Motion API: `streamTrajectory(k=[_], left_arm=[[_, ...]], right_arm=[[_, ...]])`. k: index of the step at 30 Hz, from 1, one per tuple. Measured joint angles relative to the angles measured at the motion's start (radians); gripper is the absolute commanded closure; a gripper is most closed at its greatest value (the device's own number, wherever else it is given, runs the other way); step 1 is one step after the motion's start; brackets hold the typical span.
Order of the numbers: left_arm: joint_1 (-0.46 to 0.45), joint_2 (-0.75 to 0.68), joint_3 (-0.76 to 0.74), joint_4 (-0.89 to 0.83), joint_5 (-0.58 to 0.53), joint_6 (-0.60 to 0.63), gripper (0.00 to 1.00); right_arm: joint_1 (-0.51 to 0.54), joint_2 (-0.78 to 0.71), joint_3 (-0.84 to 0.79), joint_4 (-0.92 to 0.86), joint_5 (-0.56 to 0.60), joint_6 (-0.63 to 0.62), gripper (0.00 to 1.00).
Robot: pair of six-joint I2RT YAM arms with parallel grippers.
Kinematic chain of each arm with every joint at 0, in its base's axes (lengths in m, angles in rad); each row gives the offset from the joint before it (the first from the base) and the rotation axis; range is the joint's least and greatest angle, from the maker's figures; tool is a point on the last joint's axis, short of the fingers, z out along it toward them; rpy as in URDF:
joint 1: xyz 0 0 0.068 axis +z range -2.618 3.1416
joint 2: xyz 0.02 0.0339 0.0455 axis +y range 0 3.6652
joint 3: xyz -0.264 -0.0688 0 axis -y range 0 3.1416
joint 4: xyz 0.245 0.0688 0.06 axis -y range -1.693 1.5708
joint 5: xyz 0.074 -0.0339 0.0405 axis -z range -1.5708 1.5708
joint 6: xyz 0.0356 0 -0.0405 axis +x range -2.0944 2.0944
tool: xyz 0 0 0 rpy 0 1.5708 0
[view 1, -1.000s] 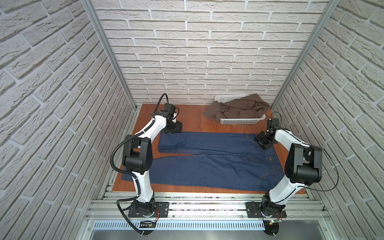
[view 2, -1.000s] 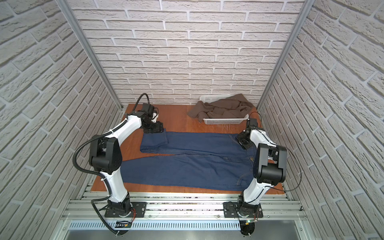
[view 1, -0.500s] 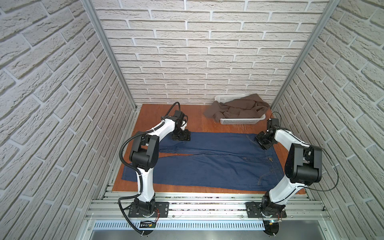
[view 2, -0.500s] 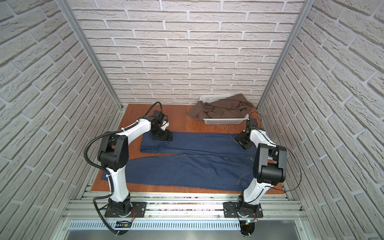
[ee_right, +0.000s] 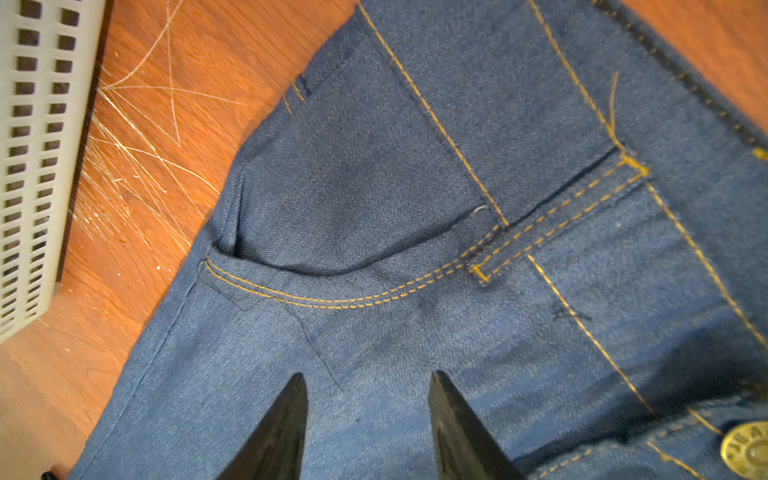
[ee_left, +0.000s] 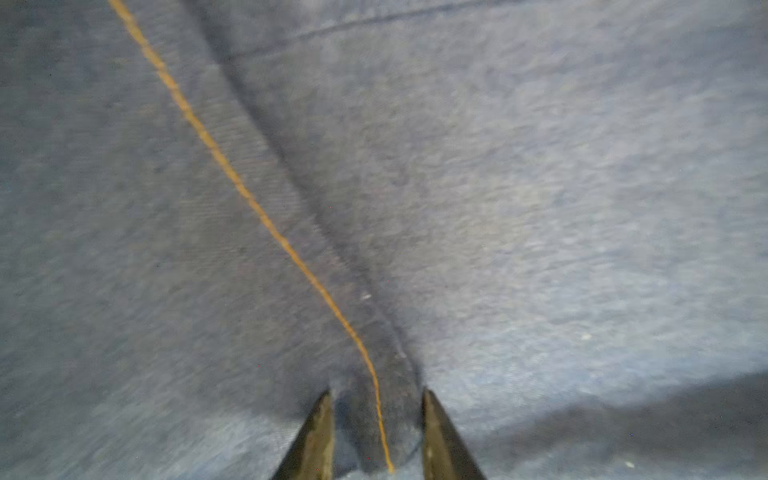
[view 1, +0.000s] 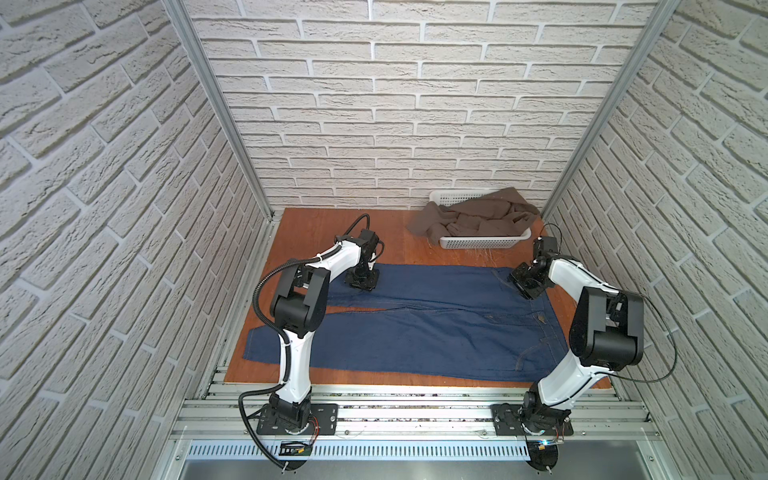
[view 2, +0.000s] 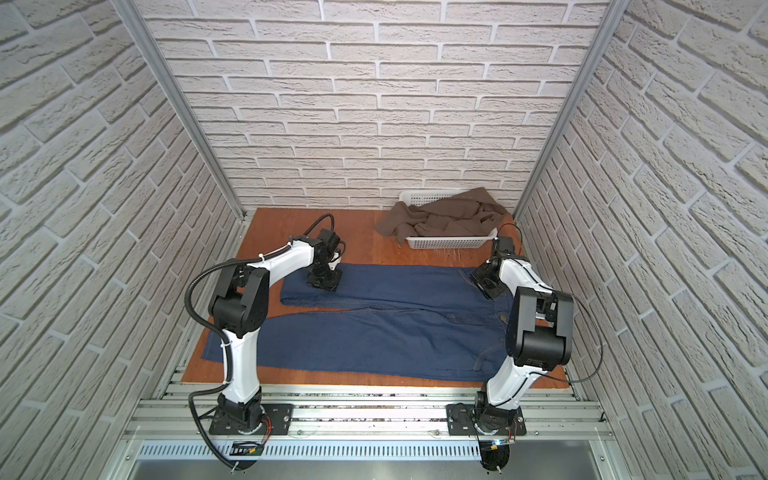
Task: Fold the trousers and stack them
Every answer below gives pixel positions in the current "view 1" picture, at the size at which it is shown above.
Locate blue denim jeans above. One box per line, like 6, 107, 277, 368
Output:
242, 262, 571, 383

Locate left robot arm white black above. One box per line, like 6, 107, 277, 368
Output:
253, 229, 381, 433

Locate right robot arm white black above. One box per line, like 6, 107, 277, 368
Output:
510, 236, 644, 436

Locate brown trousers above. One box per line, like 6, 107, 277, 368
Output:
406, 187, 540, 245

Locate white plastic laundry basket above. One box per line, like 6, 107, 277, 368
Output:
429, 189, 533, 250

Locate thin black cable right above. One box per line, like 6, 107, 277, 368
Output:
539, 221, 679, 385

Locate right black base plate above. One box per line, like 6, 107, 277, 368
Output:
490, 403, 574, 437

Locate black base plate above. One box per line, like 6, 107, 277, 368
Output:
256, 403, 339, 436
490, 403, 574, 437

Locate aluminium mounting rail frame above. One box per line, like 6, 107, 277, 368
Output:
149, 367, 681, 479

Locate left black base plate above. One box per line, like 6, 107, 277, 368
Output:
256, 403, 339, 436

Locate right corner aluminium post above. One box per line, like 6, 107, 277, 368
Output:
542, 0, 681, 221

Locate corner aluminium post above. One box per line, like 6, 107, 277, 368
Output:
542, 0, 681, 221
164, 0, 275, 221

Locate left corner aluminium post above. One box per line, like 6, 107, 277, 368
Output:
164, 0, 275, 221

